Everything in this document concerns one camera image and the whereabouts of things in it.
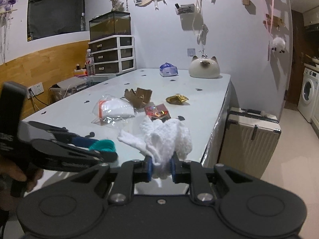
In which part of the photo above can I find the clear zip bag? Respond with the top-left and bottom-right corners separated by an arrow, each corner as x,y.
92,94 -> 135,127

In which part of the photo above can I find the maroon snack box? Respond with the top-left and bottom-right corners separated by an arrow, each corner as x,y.
144,104 -> 171,122

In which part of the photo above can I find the white washing machine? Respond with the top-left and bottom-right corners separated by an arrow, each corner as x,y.
297,67 -> 318,123

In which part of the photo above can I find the white drawer cabinet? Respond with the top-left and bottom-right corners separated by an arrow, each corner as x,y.
88,35 -> 136,75

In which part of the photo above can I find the blue tissue pack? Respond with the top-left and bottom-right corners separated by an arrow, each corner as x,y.
159,63 -> 178,77

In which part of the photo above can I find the glass terrarium tank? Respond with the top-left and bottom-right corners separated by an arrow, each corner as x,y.
89,11 -> 131,41

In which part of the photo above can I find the cream ribbed suitcase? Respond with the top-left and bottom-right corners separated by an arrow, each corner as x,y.
218,107 -> 282,178

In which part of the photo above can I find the gold foil wrapper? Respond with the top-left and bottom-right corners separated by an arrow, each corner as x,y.
165,94 -> 189,105

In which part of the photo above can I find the white wall power socket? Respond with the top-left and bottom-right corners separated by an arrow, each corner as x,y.
27,82 -> 44,98

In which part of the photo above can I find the brown torn cardboard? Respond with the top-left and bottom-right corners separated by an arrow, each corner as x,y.
124,87 -> 153,109

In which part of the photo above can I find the white fluffy towel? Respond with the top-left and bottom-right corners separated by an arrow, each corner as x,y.
117,116 -> 192,179

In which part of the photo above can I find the person's left hand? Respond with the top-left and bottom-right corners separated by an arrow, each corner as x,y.
1,159 -> 44,211

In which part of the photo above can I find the water bottle by cabinet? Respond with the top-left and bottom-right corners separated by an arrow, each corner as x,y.
85,49 -> 95,75

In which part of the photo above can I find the fluffy sheep wall toy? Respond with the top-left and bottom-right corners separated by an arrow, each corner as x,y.
271,36 -> 286,53

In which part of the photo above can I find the dried flower bouquet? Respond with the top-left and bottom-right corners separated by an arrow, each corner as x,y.
109,0 -> 124,11

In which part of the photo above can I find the white cat ceramic figure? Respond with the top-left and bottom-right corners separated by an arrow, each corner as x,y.
188,56 -> 220,79

